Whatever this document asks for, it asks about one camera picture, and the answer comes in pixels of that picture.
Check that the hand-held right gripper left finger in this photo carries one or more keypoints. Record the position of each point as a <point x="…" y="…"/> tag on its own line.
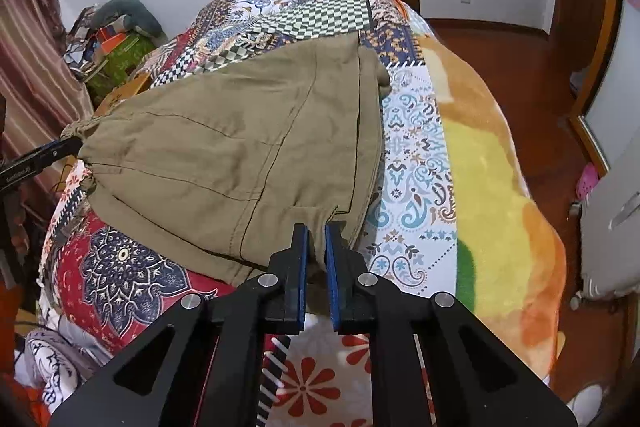
<point x="302" y="277"/>

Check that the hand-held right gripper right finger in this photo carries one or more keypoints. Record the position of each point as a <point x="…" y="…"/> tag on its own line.
<point x="332" y="287"/>

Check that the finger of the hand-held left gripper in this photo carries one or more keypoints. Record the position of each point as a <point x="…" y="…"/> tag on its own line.
<point x="55" y="152"/>

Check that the olive green pants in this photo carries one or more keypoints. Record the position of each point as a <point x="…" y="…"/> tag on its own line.
<point x="200" y="147"/>

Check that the orange cloth with flower holes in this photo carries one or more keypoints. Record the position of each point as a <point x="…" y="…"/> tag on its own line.
<point x="125" y="91"/>

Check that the striped brown curtain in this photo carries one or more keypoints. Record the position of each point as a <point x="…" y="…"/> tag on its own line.
<point x="30" y="57"/>

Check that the pile of printed bags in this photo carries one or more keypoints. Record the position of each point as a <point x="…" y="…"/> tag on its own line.
<point x="82" y="42"/>

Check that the patchwork printed bedspread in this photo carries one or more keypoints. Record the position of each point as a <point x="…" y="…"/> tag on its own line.
<point x="415" y="167"/>

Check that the white cloth with black pattern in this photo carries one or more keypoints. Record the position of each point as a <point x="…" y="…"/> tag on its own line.
<point x="50" y="357"/>

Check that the orange yellow fleece blanket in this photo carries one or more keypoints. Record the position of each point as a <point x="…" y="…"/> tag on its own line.
<point x="490" y="187"/>

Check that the pink plastic slipper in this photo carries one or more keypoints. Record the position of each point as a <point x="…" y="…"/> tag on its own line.
<point x="587" y="181"/>

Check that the white slipper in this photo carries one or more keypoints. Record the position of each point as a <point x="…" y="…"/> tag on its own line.
<point x="585" y="399"/>

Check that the white suitcase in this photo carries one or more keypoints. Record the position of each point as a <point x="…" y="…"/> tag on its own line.
<point x="610" y="232"/>

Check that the wooden room door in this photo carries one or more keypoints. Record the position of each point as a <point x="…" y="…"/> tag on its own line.
<point x="580" y="7"/>

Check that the wooden wardrobe with white door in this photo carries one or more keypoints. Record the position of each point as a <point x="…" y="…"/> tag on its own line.
<point x="607" y="32"/>

